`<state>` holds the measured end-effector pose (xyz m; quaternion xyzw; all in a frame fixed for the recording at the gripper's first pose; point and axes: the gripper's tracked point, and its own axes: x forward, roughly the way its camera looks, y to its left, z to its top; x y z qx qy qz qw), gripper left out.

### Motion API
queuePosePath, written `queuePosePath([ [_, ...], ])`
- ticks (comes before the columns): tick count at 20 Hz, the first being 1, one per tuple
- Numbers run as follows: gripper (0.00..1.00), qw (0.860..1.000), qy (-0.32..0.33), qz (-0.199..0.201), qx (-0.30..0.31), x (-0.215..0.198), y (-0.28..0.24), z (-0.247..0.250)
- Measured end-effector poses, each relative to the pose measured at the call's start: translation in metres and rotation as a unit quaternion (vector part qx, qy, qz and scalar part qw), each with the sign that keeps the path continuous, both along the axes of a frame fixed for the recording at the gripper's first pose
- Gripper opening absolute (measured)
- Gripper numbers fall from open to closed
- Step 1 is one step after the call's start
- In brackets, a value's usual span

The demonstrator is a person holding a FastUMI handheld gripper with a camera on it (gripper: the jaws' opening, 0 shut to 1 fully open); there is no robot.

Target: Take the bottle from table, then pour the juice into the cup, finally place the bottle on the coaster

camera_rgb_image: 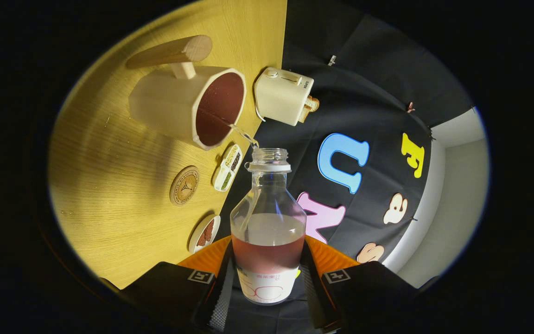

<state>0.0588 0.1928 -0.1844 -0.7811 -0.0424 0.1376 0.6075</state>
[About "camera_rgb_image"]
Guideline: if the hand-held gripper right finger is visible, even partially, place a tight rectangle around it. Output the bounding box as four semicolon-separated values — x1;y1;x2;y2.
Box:
300;235;420;332

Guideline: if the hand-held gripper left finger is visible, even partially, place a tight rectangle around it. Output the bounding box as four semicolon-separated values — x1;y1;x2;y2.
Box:
109;236;235;332

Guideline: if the clear juice bottle pink label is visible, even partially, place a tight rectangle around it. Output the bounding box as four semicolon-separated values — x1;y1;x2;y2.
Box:
230;148;307;306

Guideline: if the round wooden coaster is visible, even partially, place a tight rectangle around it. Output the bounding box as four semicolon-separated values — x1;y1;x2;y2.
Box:
170;166;200;206

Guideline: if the cream cup wooden handle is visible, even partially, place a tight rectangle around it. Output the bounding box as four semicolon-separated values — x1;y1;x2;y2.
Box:
126;35;248;151

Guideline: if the white round plate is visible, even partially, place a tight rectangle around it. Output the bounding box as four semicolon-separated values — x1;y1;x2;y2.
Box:
188;214;222;253

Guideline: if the white divided seed dish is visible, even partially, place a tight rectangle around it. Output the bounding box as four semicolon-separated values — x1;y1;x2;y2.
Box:
213;143;243;192

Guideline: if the wooden table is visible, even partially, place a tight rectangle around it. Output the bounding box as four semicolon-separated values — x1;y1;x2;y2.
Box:
48;0;288;290

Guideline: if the cream toaster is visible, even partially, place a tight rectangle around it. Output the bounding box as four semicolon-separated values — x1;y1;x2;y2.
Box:
254;67;315;127

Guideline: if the black backdrop cloth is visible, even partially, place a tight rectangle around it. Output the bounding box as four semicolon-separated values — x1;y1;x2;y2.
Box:
216;0;476;334

